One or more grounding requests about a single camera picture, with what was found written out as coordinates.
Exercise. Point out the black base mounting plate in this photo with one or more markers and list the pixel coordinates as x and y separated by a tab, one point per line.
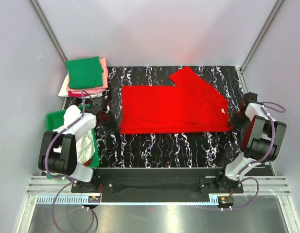
154	185

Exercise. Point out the folded green t-shirt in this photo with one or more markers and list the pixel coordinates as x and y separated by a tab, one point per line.
85	72

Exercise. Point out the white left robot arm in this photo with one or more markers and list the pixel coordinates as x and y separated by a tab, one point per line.
58	152

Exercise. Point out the aluminium frame rail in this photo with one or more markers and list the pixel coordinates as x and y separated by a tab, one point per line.
46	189

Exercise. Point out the folded salmon pink t-shirt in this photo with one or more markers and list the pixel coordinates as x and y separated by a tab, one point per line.
104	75

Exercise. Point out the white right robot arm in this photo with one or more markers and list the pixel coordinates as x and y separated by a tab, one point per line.
262	140

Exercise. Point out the red t-shirt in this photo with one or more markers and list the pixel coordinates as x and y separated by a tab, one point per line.
191	105

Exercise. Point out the green plastic bin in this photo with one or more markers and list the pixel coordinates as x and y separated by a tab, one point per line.
86	147

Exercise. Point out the folded magenta t-shirt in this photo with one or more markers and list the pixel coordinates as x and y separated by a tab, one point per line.
80	94

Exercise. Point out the dark red garment in bin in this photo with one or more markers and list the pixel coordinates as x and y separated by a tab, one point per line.
89	163

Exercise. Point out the crumpled white t-shirt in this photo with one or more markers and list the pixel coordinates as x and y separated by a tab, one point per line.
71	114

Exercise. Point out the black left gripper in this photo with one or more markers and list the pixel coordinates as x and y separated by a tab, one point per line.
114	125

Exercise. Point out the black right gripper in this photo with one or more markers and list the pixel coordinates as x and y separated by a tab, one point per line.
234	123

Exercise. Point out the folded white t-shirt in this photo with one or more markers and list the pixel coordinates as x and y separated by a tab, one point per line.
96	92

